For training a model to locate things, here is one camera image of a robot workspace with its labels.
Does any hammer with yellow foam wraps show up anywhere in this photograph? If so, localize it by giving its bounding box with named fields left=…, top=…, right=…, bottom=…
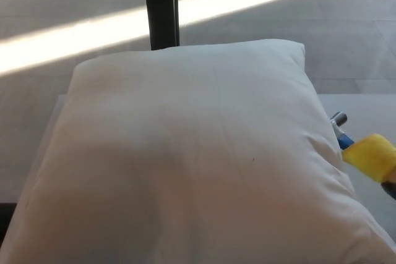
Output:
left=329, top=111, right=396, bottom=184

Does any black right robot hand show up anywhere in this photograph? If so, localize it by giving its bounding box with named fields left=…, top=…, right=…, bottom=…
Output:
left=380, top=179, right=396, bottom=200

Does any white pillow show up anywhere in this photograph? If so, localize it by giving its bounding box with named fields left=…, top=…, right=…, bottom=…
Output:
left=0, top=38, right=396, bottom=264

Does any black vertical pole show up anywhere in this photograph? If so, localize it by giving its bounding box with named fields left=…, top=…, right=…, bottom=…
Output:
left=142, top=0, right=181, bottom=51

